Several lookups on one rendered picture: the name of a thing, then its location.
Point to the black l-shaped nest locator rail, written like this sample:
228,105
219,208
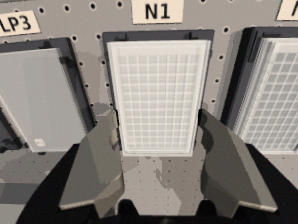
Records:
248,48

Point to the clear plastic lid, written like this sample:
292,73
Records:
37,93

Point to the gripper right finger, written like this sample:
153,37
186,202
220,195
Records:
241,182

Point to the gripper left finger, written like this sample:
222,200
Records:
85,184

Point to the dark grey flat tray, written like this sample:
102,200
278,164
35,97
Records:
68,58

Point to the beige operator button panel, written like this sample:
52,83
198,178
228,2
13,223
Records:
13,197

